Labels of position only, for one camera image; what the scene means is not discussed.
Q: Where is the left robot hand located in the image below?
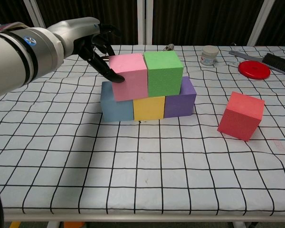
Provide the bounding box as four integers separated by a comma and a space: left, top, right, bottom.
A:
46, 16, 126, 83

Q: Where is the pink foam cube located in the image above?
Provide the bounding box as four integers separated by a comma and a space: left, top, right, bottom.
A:
108, 53, 149, 102

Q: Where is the blue foam cube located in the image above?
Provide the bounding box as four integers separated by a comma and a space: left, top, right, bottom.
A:
100, 81, 135, 123

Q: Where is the green foam cube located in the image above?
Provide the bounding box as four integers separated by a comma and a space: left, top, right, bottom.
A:
143, 50, 184, 97

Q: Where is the purple foam cube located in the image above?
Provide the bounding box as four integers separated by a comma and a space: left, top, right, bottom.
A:
163, 76, 197, 119

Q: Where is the yellow foam cube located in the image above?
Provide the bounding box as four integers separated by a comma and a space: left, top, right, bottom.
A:
133, 96, 166, 121

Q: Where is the red foam cube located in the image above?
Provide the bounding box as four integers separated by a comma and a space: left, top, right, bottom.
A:
217, 91, 265, 143

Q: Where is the small white jar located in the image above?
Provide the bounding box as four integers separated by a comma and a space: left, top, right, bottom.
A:
200, 45, 219, 67

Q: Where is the white black-grid tablecloth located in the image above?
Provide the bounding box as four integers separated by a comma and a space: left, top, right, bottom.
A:
0, 44, 285, 217

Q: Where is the red round plastic lid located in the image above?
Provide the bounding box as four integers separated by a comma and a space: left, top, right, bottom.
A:
237, 60, 272, 80

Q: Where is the orange object under table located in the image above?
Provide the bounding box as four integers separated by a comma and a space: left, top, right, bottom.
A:
63, 221, 85, 228

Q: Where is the grey brush with black bristles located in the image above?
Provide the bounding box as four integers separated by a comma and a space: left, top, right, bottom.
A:
228, 49, 285, 76

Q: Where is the grey table edge rail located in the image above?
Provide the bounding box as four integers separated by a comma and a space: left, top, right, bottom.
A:
0, 212, 285, 223

